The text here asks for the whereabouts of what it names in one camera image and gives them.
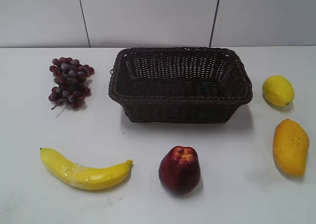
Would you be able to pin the red apple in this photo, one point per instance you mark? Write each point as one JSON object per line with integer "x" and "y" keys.
{"x": 179, "y": 170}

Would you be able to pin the black wicker basket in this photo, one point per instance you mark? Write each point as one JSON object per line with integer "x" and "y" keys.
{"x": 193, "y": 85}

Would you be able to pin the red grape bunch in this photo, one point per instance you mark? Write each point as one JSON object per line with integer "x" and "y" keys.
{"x": 72, "y": 82}

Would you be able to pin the yellow banana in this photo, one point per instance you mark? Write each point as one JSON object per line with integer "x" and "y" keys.
{"x": 82, "y": 177}

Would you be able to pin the yellow lemon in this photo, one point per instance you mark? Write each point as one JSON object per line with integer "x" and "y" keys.
{"x": 278, "y": 91}

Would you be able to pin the orange mango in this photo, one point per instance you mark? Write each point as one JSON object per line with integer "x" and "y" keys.
{"x": 290, "y": 148}

